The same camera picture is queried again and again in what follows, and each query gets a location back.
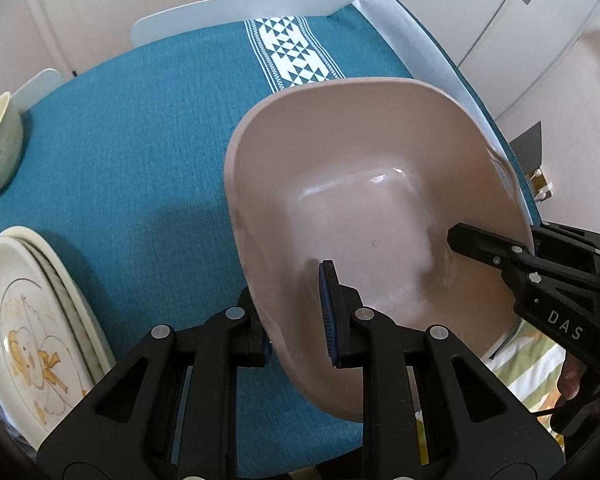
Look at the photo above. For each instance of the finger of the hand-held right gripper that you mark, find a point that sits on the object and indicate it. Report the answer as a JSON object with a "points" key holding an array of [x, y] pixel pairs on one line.
{"points": [[575, 250], [485, 245]]}

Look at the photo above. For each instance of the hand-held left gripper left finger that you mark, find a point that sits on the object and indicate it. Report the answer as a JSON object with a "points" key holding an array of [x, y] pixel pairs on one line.
{"points": [[250, 335]]}

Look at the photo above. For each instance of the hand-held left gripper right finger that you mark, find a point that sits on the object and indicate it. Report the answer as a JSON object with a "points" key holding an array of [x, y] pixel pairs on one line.
{"points": [[328, 310]]}

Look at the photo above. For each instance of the pink square plastic bowl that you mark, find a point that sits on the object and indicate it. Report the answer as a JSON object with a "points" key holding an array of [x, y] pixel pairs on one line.
{"points": [[360, 160]]}

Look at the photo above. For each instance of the yellow duck print plate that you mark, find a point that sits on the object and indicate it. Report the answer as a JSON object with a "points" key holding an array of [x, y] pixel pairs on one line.
{"points": [[91, 310]]}

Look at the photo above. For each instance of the white duck print plate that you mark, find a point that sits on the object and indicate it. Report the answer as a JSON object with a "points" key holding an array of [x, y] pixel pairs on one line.
{"points": [[25, 335]]}

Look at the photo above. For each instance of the cream ceramic bowl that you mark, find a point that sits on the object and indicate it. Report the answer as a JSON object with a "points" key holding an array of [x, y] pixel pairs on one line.
{"points": [[2, 145]]}

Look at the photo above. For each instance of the person's right hand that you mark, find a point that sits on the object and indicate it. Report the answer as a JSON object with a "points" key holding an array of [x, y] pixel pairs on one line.
{"points": [[572, 377]]}

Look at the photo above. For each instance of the green striped cloth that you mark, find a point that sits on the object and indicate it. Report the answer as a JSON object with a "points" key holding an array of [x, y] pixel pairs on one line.
{"points": [[525, 360]]}

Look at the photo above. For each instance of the dark grey cardboard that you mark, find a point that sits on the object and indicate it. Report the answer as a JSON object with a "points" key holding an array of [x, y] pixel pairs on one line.
{"points": [[530, 147]]}

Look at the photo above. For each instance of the teal tablecloth with patterned stripe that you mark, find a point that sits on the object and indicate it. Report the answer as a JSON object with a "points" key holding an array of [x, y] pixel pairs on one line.
{"points": [[130, 160]]}

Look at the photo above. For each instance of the white wardrobe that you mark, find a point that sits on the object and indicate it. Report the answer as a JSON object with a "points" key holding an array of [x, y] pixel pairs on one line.
{"points": [[455, 0]]}

